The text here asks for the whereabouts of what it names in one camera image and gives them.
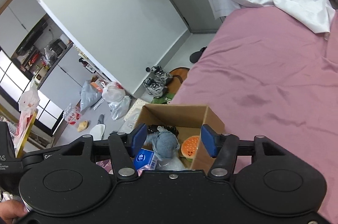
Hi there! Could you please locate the blue tissue pack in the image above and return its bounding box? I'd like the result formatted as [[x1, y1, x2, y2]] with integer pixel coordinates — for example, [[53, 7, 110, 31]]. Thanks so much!
[[134, 148, 158, 171]]

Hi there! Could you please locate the burger shaped plush toy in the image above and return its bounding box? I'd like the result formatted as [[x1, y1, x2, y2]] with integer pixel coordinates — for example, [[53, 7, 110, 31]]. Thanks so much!
[[180, 135, 200, 161]]

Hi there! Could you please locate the blue felt elephant toy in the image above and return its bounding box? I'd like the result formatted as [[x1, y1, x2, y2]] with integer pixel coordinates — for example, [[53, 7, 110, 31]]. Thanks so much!
[[144, 131, 180, 161]]

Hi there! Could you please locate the grey fluffy plush toy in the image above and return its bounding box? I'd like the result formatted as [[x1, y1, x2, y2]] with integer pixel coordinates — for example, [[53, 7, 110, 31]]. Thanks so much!
[[155, 157, 186, 171]]

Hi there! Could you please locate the black felt pouch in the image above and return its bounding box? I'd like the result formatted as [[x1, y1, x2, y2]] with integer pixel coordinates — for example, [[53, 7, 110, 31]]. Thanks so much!
[[147, 125, 179, 137]]

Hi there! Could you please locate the person hand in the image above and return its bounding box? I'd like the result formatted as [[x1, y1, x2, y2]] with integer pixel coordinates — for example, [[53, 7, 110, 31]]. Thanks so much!
[[0, 200, 28, 224]]

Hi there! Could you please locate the brown cardboard box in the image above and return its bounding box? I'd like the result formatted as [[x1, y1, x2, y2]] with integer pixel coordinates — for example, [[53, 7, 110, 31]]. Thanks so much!
[[136, 103, 225, 173]]

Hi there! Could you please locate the packaged folded bedding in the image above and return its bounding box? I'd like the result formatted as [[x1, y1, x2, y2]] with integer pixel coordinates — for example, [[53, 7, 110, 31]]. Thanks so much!
[[117, 99, 147, 134]]

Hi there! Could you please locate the white plastic bag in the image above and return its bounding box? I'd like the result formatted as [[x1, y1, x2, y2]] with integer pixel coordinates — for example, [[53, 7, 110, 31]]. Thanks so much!
[[102, 81, 131, 121]]

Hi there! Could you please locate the water bottle pack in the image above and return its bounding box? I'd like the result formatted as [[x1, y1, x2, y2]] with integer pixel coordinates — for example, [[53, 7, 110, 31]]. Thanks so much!
[[63, 103, 81, 125]]

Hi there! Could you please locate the grey plastic bag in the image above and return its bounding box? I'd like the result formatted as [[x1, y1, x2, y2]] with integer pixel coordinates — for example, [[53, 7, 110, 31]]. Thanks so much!
[[80, 80, 102, 112]]

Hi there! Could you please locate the grey sneaker pair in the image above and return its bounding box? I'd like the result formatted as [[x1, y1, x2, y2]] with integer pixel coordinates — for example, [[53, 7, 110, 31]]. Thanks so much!
[[143, 66, 173, 98]]

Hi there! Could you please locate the pink bed sheet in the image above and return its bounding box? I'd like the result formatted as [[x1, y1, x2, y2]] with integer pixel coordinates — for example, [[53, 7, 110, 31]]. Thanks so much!
[[173, 7, 337, 223]]

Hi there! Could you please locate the green cartoon floor mat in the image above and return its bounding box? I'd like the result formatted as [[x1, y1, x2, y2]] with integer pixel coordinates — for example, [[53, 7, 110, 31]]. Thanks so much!
[[151, 67, 190, 105]]

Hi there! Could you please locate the black slipper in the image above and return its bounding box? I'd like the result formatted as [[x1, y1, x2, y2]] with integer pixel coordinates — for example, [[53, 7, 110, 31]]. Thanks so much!
[[189, 47, 207, 64]]

